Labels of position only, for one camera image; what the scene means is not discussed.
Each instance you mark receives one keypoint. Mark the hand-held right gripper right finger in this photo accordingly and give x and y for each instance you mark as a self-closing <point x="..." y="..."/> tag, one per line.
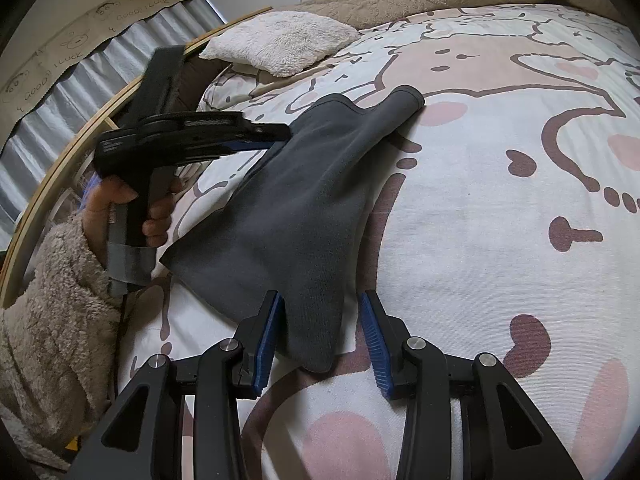
<point x="374" y="340"/>

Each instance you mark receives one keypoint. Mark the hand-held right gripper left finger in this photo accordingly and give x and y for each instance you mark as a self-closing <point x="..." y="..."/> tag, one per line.
<point x="266" y="340"/>

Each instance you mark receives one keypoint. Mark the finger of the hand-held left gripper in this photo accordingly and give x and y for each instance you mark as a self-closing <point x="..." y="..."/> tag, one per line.
<point x="267" y="135"/>

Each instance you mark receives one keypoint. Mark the dark grey garment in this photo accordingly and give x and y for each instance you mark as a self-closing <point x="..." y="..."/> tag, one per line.
<point x="290" y="220"/>

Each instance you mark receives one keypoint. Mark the person's left forearm fluffy sleeve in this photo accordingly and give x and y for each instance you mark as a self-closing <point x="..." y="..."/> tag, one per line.
<point x="50" y="320"/>

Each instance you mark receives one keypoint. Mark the person's left hand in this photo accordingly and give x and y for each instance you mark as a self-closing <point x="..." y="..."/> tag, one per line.
<point x="125" y="210"/>

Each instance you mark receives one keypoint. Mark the printed pillow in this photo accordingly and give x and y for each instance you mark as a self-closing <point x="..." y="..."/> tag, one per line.
<point x="235" y="90"/>

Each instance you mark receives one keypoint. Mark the white fluffy pillow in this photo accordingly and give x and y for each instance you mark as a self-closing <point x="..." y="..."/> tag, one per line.
<point x="280" y="40"/>

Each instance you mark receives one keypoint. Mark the grey window curtain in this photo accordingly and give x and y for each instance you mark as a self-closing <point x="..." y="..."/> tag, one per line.
<point x="75" y="90"/>

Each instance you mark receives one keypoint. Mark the printed cartoon bed cover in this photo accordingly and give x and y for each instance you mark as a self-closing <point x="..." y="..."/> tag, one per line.
<point x="450" y="260"/>

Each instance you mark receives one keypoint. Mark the beige printed curtain valance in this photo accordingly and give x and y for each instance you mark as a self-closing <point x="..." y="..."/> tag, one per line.
<point x="90" y="25"/>

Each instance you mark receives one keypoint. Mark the wooden bed frame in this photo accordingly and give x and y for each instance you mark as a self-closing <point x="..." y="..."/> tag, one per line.
<point x="60" y="160"/>

